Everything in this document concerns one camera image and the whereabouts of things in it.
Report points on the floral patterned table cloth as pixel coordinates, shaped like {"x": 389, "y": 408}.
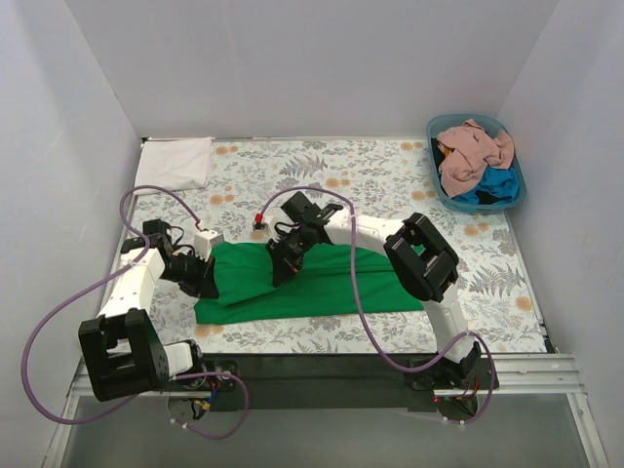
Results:
{"x": 385, "y": 178}

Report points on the blue crumpled t shirt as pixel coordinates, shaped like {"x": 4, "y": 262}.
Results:
{"x": 496, "y": 187}

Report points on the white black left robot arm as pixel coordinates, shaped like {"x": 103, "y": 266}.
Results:
{"x": 122, "y": 351}

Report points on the green t shirt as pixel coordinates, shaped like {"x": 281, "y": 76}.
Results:
{"x": 243, "y": 275}

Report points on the folded white t shirt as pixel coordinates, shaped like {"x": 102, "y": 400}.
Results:
{"x": 175, "y": 164}

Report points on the blue plastic basket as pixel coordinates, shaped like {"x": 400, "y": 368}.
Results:
{"x": 492, "y": 126}

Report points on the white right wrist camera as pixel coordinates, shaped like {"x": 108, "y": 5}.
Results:
{"x": 264, "y": 226}

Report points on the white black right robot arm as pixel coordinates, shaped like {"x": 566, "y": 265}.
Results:
{"x": 423, "y": 261}

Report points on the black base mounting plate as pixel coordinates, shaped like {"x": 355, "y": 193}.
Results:
{"x": 271, "y": 396}

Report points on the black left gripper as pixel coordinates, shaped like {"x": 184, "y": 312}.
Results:
{"x": 199, "y": 275}

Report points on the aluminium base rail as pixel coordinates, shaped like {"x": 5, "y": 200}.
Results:
{"x": 508, "y": 373}

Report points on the pink crumpled t shirt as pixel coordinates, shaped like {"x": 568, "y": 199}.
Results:
{"x": 468, "y": 150}

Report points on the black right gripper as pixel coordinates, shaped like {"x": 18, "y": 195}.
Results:
{"x": 284, "y": 258}

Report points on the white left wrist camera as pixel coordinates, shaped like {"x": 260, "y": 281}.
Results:
{"x": 204, "y": 241}

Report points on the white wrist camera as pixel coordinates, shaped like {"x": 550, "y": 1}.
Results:
{"x": 264, "y": 226}
{"x": 204, "y": 241}

